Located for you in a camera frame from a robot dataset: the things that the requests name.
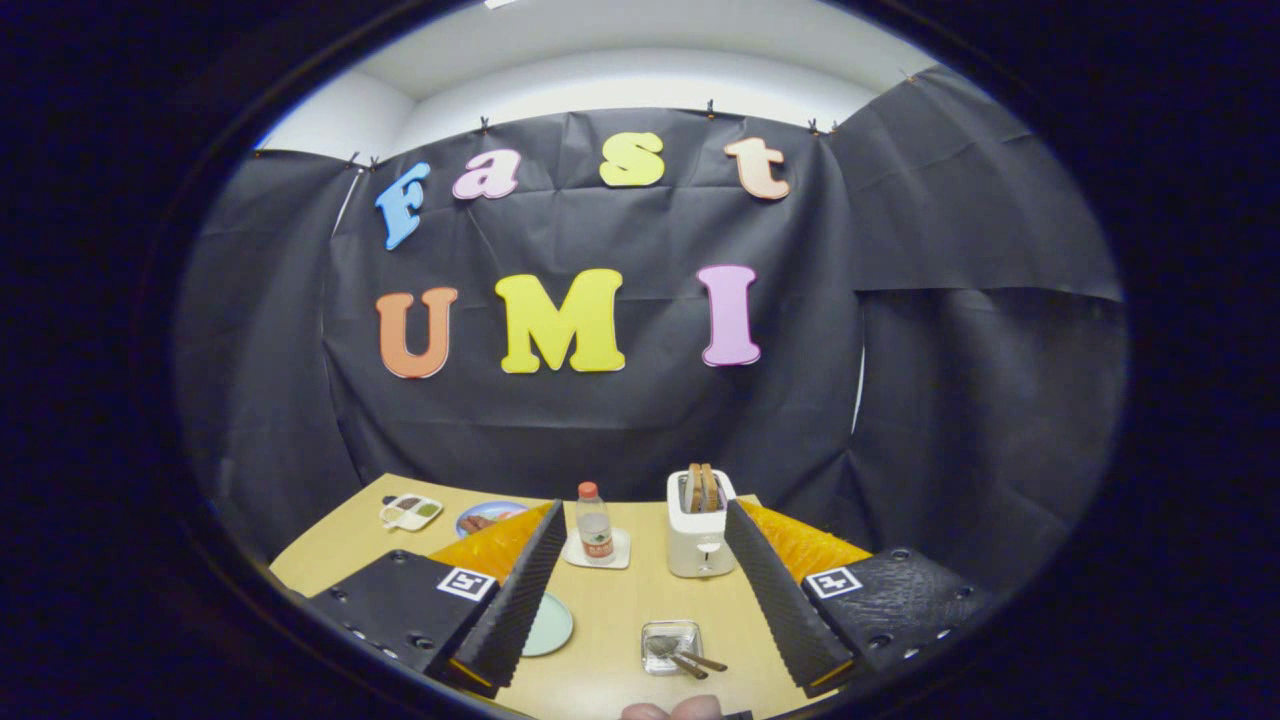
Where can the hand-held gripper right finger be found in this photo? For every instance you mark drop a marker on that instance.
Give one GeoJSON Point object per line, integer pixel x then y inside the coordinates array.
{"type": "Point", "coordinates": [775, 610]}

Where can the white divided sauce dish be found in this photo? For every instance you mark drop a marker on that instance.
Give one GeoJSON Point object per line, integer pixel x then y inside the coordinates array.
{"type": "Point", "coordinates": [410, 512]}

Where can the clear water bottle red cap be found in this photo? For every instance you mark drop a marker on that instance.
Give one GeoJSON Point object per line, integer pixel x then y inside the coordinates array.
{"type": "Point", "coordinates": [595, 525]}

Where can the blue patterned plate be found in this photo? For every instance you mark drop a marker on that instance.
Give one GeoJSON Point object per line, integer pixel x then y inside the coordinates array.
{"type": "Point", "coordinates": [497, 508]}

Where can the brown bread slice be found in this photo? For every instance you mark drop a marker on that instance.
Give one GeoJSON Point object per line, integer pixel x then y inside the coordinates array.
{"type": "Point", "coordinates": [710, 488]}
{"type": "Point", "coordinates": [692, 490]}

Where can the black backdrop cloth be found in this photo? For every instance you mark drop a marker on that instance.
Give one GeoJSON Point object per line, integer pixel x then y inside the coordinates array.
{"type": "Point", "coordinates": [600, 420]}

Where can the metal spoon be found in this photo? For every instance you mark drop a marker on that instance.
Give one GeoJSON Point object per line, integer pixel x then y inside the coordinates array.
{"type": "Point", "coordinates": [662, 646]}

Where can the light green plate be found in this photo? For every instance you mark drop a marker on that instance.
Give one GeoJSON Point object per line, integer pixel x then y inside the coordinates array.
{"type": "Point", "coordinates": [550, 625]}

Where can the white square coaster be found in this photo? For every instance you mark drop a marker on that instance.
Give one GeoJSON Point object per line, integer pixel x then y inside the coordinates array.
{"type": "Point", "coordinates": [621, 551]}

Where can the white toaster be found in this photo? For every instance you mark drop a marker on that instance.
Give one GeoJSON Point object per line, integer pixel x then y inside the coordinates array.
{"type": "Point", "coordinates": [690, 545]}

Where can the brown meat pieces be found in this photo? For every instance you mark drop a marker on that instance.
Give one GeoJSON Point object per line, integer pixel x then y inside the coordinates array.
{"type": "Point", "coordinates": [475, 523]}

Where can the silver perforated tray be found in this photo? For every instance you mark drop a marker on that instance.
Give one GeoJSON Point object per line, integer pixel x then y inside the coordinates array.
{"type": "Point", "coordinates": [678, 628]}

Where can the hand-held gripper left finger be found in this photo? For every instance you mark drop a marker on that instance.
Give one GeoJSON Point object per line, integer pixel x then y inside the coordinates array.
{"type": "Point", "coordinates": [520, 610]}

